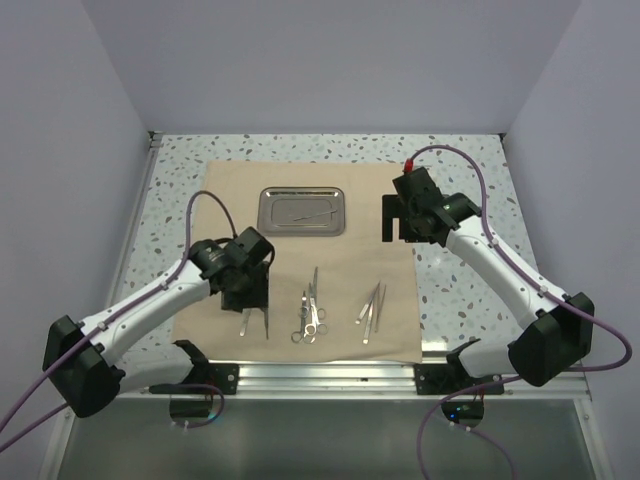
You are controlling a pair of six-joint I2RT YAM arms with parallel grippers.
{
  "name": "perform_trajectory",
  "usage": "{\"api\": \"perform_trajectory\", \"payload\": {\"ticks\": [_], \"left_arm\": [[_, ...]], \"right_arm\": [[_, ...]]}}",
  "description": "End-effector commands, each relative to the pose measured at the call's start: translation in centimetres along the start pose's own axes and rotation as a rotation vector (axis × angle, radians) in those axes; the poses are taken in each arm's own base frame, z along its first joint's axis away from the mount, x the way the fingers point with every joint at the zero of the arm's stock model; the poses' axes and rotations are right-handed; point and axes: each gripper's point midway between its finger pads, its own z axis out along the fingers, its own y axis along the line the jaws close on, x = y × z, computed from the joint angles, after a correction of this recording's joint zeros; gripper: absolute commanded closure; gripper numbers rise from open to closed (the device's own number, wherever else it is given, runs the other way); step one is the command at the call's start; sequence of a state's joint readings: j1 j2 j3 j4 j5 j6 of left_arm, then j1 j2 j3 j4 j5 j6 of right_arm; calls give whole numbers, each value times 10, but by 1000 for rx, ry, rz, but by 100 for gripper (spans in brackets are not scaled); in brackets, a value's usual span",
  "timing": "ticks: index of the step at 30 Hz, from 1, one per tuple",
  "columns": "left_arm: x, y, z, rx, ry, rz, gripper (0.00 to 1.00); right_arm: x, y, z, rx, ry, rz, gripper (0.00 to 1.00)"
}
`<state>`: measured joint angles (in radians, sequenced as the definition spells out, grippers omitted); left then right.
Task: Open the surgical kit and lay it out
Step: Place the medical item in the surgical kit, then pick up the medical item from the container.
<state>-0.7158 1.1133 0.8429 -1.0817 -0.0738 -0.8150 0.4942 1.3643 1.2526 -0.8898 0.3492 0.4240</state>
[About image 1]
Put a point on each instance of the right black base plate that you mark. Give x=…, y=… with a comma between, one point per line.
x=445, y=379

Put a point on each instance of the aluminium mounting rail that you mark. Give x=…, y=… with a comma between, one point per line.
x=325, y=375

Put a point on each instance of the stainless steel instrument tray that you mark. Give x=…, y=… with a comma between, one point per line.
x=278, y=206

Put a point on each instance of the small steel scissors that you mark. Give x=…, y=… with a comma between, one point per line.
x=300, y=335

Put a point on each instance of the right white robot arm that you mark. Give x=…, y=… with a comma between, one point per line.
x=554, y=334

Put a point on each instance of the fine steel tweezers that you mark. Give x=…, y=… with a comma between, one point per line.
x=379, y=306

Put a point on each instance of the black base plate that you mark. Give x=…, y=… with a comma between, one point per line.
x=445, y=379
x=223, y=376

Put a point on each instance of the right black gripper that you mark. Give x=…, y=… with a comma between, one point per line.
x=393, y=208

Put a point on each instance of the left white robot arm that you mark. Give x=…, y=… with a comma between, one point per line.
x=84, y=360

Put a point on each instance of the steel scalpel handle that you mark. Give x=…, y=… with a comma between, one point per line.
x=265, y=312
x=245, y=320

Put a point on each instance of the thin steel probe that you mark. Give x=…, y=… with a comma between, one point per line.
x=315, y=215

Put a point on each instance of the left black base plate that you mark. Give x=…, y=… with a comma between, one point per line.
x=223, y=376

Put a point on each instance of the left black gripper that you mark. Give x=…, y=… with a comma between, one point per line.
x=258, y=297

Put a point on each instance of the steel hemostat forceps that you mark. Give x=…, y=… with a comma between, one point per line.
x=315, y=287

